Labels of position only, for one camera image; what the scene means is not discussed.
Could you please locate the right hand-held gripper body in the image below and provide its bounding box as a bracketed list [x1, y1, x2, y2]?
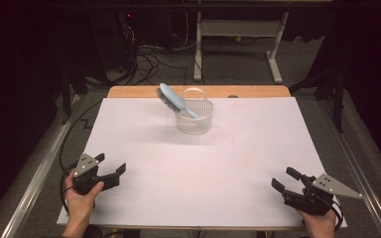
[282, 173, 364, 216]

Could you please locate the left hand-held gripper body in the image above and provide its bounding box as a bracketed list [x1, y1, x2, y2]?
[72, 153, 101, 196]

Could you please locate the white slotted plastic basket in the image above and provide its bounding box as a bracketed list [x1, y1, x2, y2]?
[175, 87, 214, 135]

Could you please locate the light blue hairbrush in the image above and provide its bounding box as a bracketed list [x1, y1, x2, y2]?
[156, 82, 202, 121]

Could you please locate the person's right hand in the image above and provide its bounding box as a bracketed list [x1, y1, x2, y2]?
[297, 206, 338, 234]

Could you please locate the person's left hand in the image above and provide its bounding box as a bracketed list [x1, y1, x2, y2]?
[63, 168, 105, 219]

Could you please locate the black metal stand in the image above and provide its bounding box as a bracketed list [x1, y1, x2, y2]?
[61, 62, 89, 125]
[289, 62, 346, 134]

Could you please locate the white paper sheet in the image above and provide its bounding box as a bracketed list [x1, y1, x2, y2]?
[57, 96, 348, 229]

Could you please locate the wooden table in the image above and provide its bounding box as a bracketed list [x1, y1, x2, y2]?
[63, 84, 338, 233]

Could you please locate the black computer tower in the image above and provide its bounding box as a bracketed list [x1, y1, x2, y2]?
[90, 11, 137, 83]

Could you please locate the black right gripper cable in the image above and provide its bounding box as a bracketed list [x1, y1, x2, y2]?
[329, 198, 344, 232]

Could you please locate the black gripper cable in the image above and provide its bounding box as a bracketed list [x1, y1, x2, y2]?
[59, 163, 81, 215]
[329, 198, 344, 232]

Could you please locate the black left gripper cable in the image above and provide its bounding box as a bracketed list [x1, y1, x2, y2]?
[59, 163, 81, 215]

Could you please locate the black floor cable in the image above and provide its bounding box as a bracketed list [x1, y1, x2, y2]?
[59, 98, 103, 170]

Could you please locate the aluminium floor rail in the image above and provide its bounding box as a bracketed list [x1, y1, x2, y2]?
[317, 98, 381, 238]
[0, 93, 82, 238]

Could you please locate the tangle of floor cables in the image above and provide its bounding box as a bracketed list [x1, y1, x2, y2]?
[118, 43, 190, 85]

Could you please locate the white metal desk frame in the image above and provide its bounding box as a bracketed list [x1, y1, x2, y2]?
[192, 11, 291, 84]

